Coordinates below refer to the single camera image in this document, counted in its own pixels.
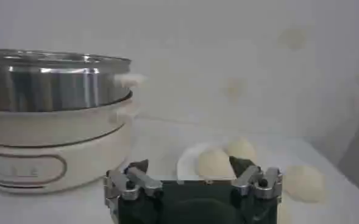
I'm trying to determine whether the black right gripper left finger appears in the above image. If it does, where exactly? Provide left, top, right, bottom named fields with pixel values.
left=104, top=159, right=164, bottom=201

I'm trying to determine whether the cream electric pot base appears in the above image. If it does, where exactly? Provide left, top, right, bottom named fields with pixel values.
left=0, top=91, right=139, bottom=195

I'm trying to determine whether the steel steamer tier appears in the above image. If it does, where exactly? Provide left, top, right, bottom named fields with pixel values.
left=0, top=47, right=147, bottom=113

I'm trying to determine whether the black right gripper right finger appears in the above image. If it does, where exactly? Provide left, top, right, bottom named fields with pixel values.
left=229, top=155, right=283, bottom=200

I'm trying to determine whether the white steamed bun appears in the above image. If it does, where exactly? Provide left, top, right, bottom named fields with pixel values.
left=282, top=164, right=326, bottom=204
left=197, top=148, right=236, bottom=178
left=225, top=137, right=258, bottom=162

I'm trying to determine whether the white plate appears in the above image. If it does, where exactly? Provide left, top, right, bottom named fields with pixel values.
left=176, top=141, right=229, bottom=177

